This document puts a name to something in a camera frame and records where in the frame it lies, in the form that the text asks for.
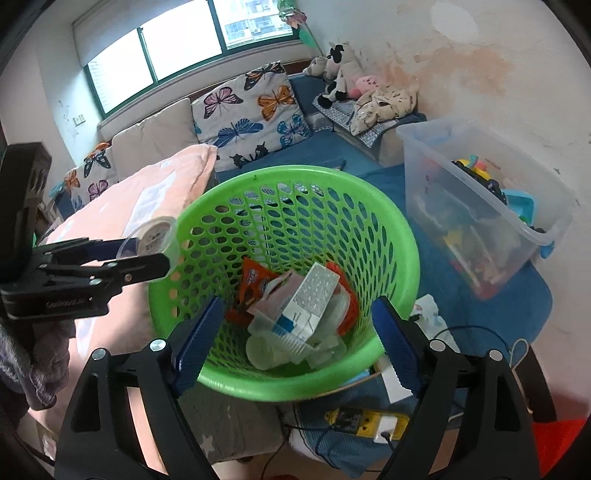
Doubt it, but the grey star print stool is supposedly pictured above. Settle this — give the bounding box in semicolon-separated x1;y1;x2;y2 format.
178;394;286;462

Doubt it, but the colourful pinwheel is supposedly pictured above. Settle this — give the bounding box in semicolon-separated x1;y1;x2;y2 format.
277;0;324;49

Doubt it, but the small butterfly print pillow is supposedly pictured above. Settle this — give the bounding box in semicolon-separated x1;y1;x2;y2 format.
62;143;116;204

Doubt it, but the clear plastic storage bin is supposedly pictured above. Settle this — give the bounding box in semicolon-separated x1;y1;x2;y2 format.
396;117;578;303

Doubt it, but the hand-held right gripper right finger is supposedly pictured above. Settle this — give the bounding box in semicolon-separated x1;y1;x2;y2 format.
370;295;541;480

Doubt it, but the clear jelly cup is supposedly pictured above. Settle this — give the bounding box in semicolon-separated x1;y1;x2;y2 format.
116;215;183;273

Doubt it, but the yellow power strip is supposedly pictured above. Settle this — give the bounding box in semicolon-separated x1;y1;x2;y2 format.
323;407;411;445

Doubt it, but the black cable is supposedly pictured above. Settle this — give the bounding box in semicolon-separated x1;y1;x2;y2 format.
259;314;529;480

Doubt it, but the green plastic mesh basket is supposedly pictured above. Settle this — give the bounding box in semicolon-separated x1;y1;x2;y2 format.
148;166;421;403

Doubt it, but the pink plush toy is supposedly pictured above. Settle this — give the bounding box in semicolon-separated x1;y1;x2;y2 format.
348;74;386;99

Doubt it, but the grey plush toy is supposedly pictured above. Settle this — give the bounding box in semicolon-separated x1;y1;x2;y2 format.
302;55;329;77

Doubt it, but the blue sofa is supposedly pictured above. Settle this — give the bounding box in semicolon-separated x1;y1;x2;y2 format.
51;74;428;185

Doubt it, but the spotted beige cloth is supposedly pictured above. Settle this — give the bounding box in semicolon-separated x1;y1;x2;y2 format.
349;85;419;136

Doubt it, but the large butterfly print pillow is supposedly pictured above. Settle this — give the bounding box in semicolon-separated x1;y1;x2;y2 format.
191;61;315;171

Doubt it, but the pile of colourful toys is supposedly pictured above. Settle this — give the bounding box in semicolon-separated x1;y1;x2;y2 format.
416;157;550;296

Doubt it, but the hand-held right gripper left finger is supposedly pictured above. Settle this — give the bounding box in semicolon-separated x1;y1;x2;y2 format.
54;295;227;480

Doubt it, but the orange snack wrapper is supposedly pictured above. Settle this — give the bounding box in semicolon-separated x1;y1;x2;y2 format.
226;257;361;335

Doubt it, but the green framed window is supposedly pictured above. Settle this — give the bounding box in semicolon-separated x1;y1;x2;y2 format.
71;0;296;116

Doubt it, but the white plastic bag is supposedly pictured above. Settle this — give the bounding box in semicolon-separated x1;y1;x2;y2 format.
406;294;458;352

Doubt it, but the cow plush toy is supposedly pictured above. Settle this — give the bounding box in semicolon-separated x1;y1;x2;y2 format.
318;42;365;109

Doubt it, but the beige cushion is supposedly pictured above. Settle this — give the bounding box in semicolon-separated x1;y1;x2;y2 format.
112;98;200;183

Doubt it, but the clear plastic container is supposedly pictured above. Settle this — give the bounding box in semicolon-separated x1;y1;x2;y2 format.
305;286;357;365

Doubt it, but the blue floor mat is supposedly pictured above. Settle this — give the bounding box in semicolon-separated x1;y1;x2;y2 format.
295;166;553;478

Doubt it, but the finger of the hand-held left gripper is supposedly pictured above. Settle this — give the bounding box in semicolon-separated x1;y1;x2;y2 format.
34;237;138;265
46;252;171;297

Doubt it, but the white blue milk carton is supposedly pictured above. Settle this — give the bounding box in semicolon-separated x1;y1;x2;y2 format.
270;263;342;344

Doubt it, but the pink snack wrapper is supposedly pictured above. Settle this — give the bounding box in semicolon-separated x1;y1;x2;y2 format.
249;270;301;319

